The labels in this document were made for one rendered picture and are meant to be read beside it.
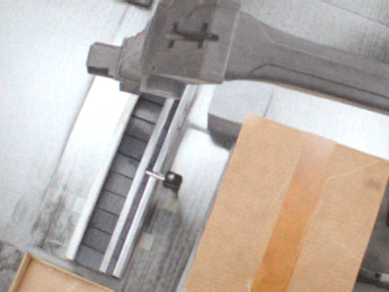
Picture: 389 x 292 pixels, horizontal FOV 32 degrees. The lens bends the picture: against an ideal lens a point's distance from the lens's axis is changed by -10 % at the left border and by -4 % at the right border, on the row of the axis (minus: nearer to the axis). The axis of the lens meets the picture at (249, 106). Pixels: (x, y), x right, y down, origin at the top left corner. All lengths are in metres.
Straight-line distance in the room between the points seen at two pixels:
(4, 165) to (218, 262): 0.56
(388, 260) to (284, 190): 0.96
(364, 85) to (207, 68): 0.16
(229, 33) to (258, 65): 0.04
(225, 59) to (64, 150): 0.81
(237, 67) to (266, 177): 0.45
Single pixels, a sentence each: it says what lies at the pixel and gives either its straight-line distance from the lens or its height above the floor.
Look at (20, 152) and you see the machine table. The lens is 1.43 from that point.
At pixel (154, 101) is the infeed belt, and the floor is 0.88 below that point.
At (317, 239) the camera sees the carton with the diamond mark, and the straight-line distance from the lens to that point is 1.06.
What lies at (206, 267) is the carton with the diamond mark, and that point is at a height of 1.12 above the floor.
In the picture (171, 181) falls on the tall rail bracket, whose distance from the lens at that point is 1.21.
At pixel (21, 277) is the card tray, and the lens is 1.36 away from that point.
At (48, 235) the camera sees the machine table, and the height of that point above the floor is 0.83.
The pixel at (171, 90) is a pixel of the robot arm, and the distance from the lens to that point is 0.71.
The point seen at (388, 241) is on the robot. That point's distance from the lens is 2.00.
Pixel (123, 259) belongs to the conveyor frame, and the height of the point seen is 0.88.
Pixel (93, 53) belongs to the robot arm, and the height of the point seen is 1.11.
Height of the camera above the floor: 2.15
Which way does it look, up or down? 70 degrees down
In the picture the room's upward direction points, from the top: 11 degrees clockwise
